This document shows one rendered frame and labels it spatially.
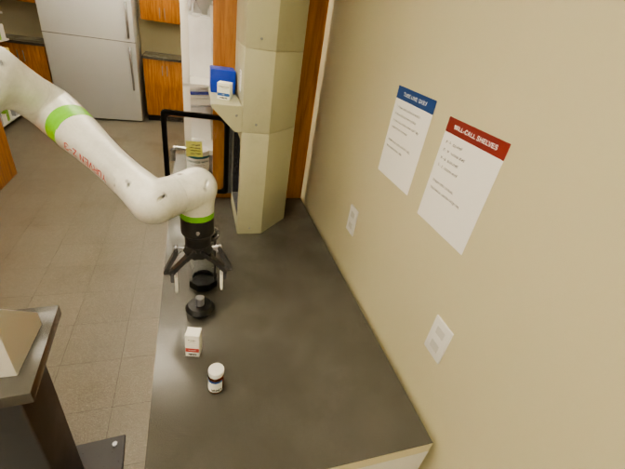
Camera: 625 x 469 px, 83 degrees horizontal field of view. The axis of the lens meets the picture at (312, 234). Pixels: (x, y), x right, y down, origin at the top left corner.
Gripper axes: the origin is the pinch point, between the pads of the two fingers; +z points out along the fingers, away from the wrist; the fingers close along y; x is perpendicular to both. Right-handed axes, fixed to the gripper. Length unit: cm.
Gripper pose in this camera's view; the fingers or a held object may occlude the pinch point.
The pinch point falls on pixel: (199, 286)
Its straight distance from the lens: 120.4
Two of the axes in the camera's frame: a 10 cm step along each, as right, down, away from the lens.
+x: 2.8, 5.4, -8.0
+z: -1.4, 8.4, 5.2
